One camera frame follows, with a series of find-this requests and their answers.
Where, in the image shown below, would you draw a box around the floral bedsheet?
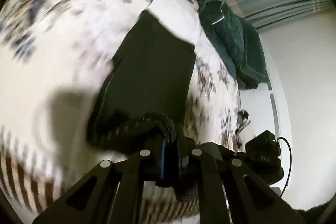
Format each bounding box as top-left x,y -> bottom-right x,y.
0,0 -> 250,222

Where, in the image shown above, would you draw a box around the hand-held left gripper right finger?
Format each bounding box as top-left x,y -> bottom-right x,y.
167,132 -> 306,224

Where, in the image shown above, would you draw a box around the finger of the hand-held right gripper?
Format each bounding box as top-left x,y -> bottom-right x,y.
202,142 -> 249,161

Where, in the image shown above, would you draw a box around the white headboard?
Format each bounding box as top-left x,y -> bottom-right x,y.
238,74 -> 292,199

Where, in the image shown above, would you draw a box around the dark crumpled clothes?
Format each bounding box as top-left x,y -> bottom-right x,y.
236,109 -> 250,147

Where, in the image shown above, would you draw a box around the black cable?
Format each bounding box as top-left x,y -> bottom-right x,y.
277,137 -> 293,197

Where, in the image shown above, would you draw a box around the white folded cloth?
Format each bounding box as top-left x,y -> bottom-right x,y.
145,0 -> 203,45

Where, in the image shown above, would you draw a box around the teal pillow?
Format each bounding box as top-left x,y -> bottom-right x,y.
227,10 -> 270,90

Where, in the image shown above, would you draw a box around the teal fleece blanket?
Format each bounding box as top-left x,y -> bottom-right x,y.
194,0 -> 239,75

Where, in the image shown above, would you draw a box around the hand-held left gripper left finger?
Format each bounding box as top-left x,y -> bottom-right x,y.
31,135 -> 166,224

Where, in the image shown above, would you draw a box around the dark striped sweater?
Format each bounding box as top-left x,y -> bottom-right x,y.
87,9 -> 197,159

